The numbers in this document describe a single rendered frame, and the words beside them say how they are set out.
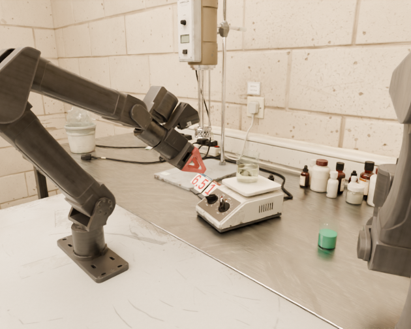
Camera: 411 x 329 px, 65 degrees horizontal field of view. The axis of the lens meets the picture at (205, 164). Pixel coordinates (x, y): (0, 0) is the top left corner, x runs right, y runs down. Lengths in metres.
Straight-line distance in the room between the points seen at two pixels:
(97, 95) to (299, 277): 0.51
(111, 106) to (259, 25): 0.86
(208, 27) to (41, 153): 0.70
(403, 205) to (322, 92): 0.84
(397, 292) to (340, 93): 0.71
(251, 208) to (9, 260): 0.55
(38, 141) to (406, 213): 0.54
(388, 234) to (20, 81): 0.55
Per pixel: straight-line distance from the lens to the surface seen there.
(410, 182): 0.42
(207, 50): 1.11
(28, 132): 0.59
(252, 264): 0.69
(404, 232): 0.46
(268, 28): 1.36
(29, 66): 0.57
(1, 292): 0.72
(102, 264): 0.70
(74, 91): 0.62
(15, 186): 3.07
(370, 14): 1.19
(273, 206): 0.86
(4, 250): 0.85
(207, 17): 1.12
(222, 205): 0.79
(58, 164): 0.62
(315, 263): 0.72
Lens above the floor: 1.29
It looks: 17 degrees down
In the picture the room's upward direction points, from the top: straight up
